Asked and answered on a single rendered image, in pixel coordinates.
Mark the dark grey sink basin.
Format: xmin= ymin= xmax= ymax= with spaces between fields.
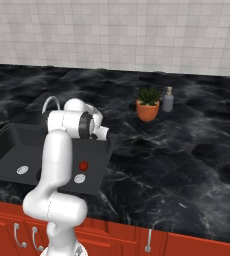
xmin=0 ymin=122 xmax=119 ymax=197

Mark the narrow red cupboard door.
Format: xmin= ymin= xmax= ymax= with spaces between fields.
xmin=136 ymin=227 xmax=169 ymax=256

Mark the green plant in orange pot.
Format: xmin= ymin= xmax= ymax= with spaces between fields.
xmin=135 ymin=85 xmax=162 ymax=123

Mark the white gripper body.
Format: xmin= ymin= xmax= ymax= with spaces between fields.
xmin=92 ymin=125 xmax=111 ymax=141

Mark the red bell pepper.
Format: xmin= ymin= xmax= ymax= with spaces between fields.
xmin=78 ymin=160 xmax=90 ymax=172

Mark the curved silver faucet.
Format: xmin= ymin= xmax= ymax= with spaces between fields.
xmin=41 ymin=95 xmax=62 ymax=116

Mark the silver cupboard handle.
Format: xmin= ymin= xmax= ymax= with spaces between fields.
xmin=144 ymin=227 xmax=154 ymax=253
xmin=13 ymin=222 xmax=28 ymax=249
xmin=31 ymin=226 xmax=45 ymax=253

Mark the grey soap dispenser bottle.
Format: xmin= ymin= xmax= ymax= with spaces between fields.
xmin=162 ymin=86 xmax=175 ymax=114

